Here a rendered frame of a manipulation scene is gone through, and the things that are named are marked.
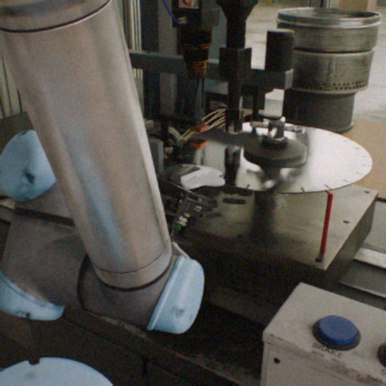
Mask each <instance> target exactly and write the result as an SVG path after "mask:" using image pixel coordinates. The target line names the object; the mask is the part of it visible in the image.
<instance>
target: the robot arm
mask: <svg viewBox="0 0 386 386"><path fill-rule="evenodd" d="M0 49H1V51H2V53H3V56H4V58H5V60H6V62H7V64H8V68H9V71H10V73H11V75H12V78H13V79H14V81H15V84H16V87H17V89H18V90H19V92H20V95H21V97H22V102H23V104H24V107H25V109H26V110H27V112H28V115H29V118H30V120H31V122H32V124H33V126H34V130H35V131H33V130H28V131H25V132H22V133H19V134H18V135H16V136H14V137H13V138H12V139H11V140H10V141H9V142H8V144H7V145H6V147H5V148H4V149H3V152H2V154H1V157H0V189H1V190H2V192H3V193H4V194H5V195H7V196H10V197H12V198H13V199H14V200H16V202H15V206H14V208H15V210H14V214H13V218H12V222H11V225H10V229H9V234H8V238H7V241H6V246H5V249H4V253H3V258H2V262H1V263H0V310H2V311H3V312H4V313H6V314H10V315H14V316H17V317H24V318H27V319H30V320H38V321H52V320H56V319H58V318H59V317H60V316H61V315H62V314H63V311H64V308H65V307H68V308H76V309H79V310H83V311H86V312H91V313H95V314H100V315H104V316H108V317H111V318H114V319H117V320H120V321H126V322H130V323H134V324H136V325H139V326H143V327H146V329H147V330H152V329H156V330H159V331H164V332H168V333H175V334H178V333H184V332H185V331H187V330H188V329H189V328H190V326H191V325H192V322H193V320H194V319H195V317H196V314H197V311H198V309H199V306H200V302H201V299H202V291H203V281H204V278H203V270H202V267H201V266H200V265H199V264H198V263H197V262H196V261H195V260H192V259H190V257H189V256H188V255H187V254H186V253H185V252H184V251H183V250H182V249H181V248H180V247H179V246H178V245H177V243H180V244H185V245H188V246H191V245H192V244H191V243H190V242H188V241H187V240H184V239H181V238H177V237H173V236H172V233H177V234H179V235H181V236H183V237H186V238H187V236H188V233H189V231H190V227H193V226H194V224H195V221H196V218H197V217H195V216H194V215H196V216H199V217H202V216H203V214H204V211H205V209H206V208H207V206H206V205H203V204H201V203H200V202H201V201H202V199H203V200H206V201H209V202H210V199H208V198H207V197H205V196H201V195H199V194H197V193H195V192H192V191H190V189H194V188H196V187H198V186H201V185H211V186H221V185H223V184H224V180H223V179H221V178H220V176H222V175H223V172H221V171H218V170H216V169H214V168H211V167H206V166H200V165H173V166H170V167H169V168H167V169H165V170H164V171H162V172H159V173H158V174H155V170H154V166H153V159H152V155H151V152H150V148H149V144H148V140H147V136H146V130H145V125H144V122H143V118H142V114H141V110H140V104H139V100H138V97H137V89H136V84H135V81H134V75H133V71H132V66H131V63H130V58H129V56H128V49H127V45H126V41H125V37H124V33H123V30H122V25H121V18H120V12H119V8H118V4H117V0H0ZM174 239H176V240H174ZM176 242H177V243H176ZM0 386H114V385H113V384H112V383H111V382H110V381H109V380H108V379H107V378H106V377H105V376H104V375H102V374H101V373H98V372H97V371H95V370H94V369H92V368H91V367H89V366H88V365H85V364H81V363H79V362H77V361H73V360H70V359H65V358H41V359H40V362H39V363H38V364H30V363H29V362H28V361H25V362H19V363H17V364H14V365H11V366H10V367H8V368H6V369H3V368H0Z"/></svg>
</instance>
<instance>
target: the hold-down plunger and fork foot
mask: <svg viewBox="0 0 386 386"><path fill-rule="evenodd" d="M240 86H241V81H240V82H229V81H227V105H226V108H225V110H224V121H225V130H226V131H228V126H229V124H232V123H234V128H233V132H234V133H238V132H240V131H242V130H243V121H244V110H242V109H243V97H240Z"/></svg>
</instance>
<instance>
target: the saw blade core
mask: <svg viewBox="0 0 386 386"><path fill-rule="evenodd" d="M249 125H250V123H247V124H243V130H242V131H240V132H238V133H237V134H231V133H229V132H228V131H226V130H225V126H221V127H217V128H211V129H208V130H205V131H203V132H201V133H199V134H197V135H194V136H192V137H191V138H190V139H189V140H187V141H186V142H185V144H184V146H183V148H182V158H183V160H184V163H185V164H186V165H200V166H206V167H211V168H214V169H216V170H218V171H221V172H223V175H222V176H220V178H221V179H223V180H224V184H225V185H228V186H232V187H235V188H239V189H243V190H245V189H246V188H247V185H250V186H249V187H248V188H247V189H248V190H252V191H258V192H266V193H274V189H277V193H278V194H303V191H304V192H305V193H315V192H322V191H325V189H327V190H336V189H339V188H342V187H346V186H348V185H350V184H353V183H357V182H358V181H360V180H362V179H363V178H364V177H366V176H367V175H368V174H369V172H370V170H371V167H372V160H371V157H370V155H369V154H368V153H367V152H366V151H365V150H364V149H363V148H362V147H361V146H360V145H358V144H357V143H355V142H353V141H351V140H349V139H347V138H346V137H344V136H341V135H338V134H334V133H331V132H328V131H327V130H322V129H314V128H307V127H303V126H296V128H304V133H303V134H302V133H295V132H287V131H284V135H285V136H287V137H288V138H289V139H292V140H297V141H300V142H301V143H302V144H304V145H305V147H306V148H307V152H306V156H305V158H304V159H302V160H299V161H296V162H293V163H287V164H272V163H265V162H261V161H257V160H254V159H251V158H249V157H248V156H246V155H245V154H244V152H243V147H244V144H245V142H247V141H248V140H250V139H253V138H257V137H263V136H264V135H266V134H267V129H266V128H253V127H250V126H249ZM311 186H315V187H316V188H317V189H319V190H315V189H313V188H312V187H311ZM302 189H303V191H302Z"/></svg>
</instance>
